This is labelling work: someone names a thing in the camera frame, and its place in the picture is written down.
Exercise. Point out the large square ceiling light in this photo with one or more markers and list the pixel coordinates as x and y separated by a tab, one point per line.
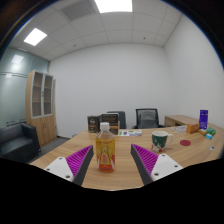
113	5

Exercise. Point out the black mesh office chair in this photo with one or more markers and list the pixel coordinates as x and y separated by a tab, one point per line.
147	118

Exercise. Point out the small dark brown box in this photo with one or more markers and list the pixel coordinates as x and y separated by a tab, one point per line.
92	124

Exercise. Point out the orange-label tea bottle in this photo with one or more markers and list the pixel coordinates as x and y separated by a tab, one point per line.
105	153

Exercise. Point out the green and white mug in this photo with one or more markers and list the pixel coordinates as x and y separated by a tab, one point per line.
159	141

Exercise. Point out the small tan labelled box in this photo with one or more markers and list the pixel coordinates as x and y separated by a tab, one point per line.
202	131

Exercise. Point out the tan wooden box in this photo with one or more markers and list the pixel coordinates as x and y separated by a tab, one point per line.
192	128

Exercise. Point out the green flat packet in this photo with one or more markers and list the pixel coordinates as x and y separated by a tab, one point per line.
211	131

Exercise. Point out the wooden glass-door shelf cabinet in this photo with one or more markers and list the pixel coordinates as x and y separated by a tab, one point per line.
45	126

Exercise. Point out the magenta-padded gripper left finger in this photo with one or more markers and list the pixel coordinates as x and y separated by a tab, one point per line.
60	166

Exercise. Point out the ceiling air vent grille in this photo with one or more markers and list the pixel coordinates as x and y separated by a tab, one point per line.
78	9

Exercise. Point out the flat round red coaster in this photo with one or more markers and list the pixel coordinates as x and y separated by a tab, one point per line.
185	142

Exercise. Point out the black leather sofa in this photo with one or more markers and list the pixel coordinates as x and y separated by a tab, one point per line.
18	141

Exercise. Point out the small white round item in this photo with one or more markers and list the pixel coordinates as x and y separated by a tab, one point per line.
212	148

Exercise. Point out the small light blue box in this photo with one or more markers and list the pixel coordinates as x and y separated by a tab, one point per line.
208	136

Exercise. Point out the small square ceiling light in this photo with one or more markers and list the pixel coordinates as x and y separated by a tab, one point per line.
35	37

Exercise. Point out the purple standing pouch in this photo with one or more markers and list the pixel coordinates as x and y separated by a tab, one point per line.
203	119

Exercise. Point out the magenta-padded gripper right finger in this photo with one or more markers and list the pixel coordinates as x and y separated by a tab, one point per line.
165	165

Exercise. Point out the white paper sheet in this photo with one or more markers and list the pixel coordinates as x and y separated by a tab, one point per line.
180	128

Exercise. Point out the white and green pamphlet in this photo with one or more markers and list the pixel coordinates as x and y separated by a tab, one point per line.
130	133

